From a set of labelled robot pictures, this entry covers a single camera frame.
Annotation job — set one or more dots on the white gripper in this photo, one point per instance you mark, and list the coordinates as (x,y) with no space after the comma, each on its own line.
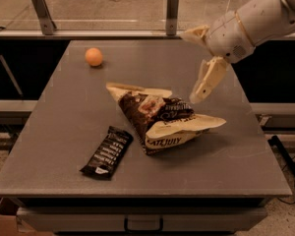
(226,36)

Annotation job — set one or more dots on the brown sea salt chip bag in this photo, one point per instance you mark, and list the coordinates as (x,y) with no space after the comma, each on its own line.
(160,121)

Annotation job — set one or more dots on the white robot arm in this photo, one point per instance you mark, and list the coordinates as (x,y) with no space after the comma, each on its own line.
(264,20)

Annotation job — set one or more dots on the black rxbar chocolate bar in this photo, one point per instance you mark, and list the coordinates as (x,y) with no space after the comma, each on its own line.
(106,158)

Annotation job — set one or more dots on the orange fruit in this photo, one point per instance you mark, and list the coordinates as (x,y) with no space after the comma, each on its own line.
(94,57)

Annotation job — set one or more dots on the black stand leg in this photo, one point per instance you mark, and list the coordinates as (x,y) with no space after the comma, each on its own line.
(274,141)

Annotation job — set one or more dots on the cardboard box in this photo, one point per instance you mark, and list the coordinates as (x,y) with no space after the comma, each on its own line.
(10,225)

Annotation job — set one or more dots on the middle metal rail bracket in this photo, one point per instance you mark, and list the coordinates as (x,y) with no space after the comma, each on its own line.
(171,16)

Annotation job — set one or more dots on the metal rail bracket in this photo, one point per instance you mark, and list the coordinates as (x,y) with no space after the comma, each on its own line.
(171,16)
(46,24)

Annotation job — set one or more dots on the left metal rail bracket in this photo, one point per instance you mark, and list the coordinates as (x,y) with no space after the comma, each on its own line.
(46,24)

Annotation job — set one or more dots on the grey drawer with handle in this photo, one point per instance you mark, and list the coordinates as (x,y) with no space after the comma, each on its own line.
(142,220)

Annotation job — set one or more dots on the horizontal metal rail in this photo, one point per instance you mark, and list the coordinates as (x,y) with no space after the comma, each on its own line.
(88,34)

